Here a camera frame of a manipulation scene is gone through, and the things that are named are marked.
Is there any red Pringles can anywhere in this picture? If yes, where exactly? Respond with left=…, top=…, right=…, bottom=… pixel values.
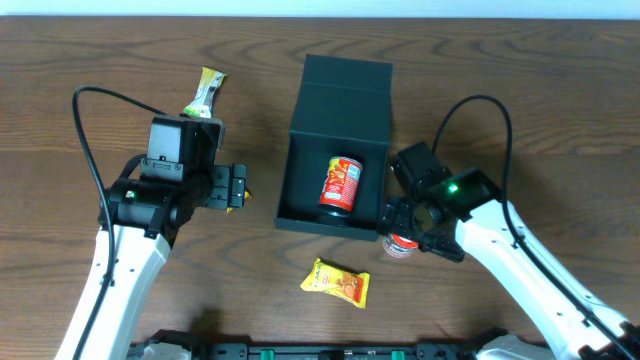
left=318, top=156, right=363, bottom=217
left=383, top=234, right=418, bottom=258

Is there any green yellow snack bar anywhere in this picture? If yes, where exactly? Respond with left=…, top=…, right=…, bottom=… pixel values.
left=183, top=67, right=227, bottom=118

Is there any dark green box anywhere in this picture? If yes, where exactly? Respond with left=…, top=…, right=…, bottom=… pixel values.
left=274, top=55, right=393, bottom=242

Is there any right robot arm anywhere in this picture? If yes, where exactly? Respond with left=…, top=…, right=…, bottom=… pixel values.
left=379, top=167, right=639, bottom=359

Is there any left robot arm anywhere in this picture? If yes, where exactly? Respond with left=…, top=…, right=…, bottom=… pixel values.
left=56, top=155, right=248, bottom=359

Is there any small yellow snack packet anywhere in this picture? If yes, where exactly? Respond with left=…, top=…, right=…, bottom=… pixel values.
left=226, top=189, right=252, bottom=213

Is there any orange yellow snack bag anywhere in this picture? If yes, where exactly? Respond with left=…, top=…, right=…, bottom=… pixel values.
left=300, top=258, right=370, bottom=309

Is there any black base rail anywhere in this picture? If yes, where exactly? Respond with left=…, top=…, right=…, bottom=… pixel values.
left=126, top=328, right=507, bottom=360

